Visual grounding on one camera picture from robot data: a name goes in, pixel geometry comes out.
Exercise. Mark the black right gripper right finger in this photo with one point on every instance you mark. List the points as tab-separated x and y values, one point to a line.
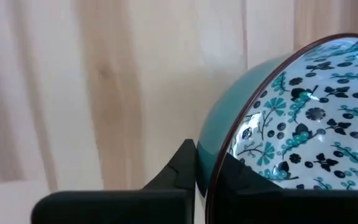
291	208

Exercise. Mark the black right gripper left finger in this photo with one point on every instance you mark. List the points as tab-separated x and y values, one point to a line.
135	208

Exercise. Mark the teal floral patterned bowl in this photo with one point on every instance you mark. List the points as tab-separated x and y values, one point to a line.
322	124

